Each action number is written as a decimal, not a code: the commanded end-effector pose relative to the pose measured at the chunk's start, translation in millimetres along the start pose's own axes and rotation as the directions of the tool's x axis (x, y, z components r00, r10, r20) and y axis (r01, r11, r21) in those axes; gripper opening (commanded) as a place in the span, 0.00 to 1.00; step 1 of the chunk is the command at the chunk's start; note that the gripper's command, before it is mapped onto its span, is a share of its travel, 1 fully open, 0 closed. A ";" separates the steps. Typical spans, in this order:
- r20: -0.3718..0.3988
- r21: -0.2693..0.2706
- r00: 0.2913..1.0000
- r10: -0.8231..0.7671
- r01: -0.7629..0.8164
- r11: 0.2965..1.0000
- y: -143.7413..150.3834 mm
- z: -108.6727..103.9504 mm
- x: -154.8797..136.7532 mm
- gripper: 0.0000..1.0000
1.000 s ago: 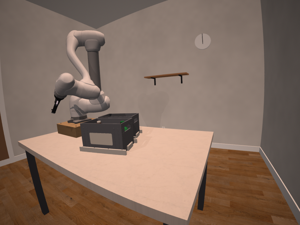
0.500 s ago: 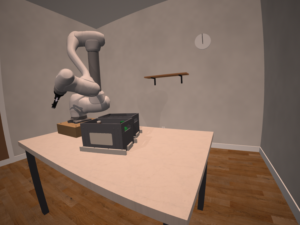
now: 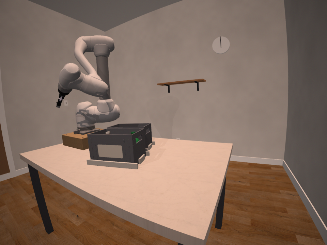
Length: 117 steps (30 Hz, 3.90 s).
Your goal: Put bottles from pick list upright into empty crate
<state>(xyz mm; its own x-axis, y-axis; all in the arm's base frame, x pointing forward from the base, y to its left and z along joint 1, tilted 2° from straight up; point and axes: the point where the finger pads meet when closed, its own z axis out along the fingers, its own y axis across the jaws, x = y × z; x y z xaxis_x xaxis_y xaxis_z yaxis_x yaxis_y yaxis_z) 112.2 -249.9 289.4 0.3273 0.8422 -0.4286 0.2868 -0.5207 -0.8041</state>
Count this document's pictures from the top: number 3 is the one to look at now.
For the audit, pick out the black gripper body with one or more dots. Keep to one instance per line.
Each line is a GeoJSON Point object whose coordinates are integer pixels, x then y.
{"type": "Point", "coordinates": [62, 94]}

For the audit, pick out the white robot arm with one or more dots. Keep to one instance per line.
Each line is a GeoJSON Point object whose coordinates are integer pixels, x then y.
{"type": "Point", "coordinates": [95, 83]}

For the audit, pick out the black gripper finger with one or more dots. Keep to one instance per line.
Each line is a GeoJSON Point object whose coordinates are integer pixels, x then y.
{"type": "Point", "coordinates": [59, 101]}

